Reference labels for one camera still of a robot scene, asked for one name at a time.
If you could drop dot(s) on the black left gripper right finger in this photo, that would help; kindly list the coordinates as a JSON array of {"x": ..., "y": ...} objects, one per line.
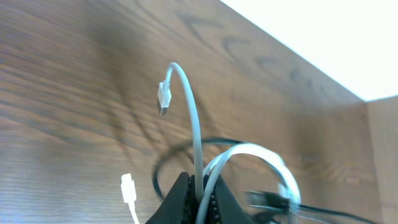
[{"x": 223, "y": 208}]

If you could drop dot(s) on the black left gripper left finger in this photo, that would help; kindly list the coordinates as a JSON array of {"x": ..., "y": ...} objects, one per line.
[{"x": 178, "y": 205}]

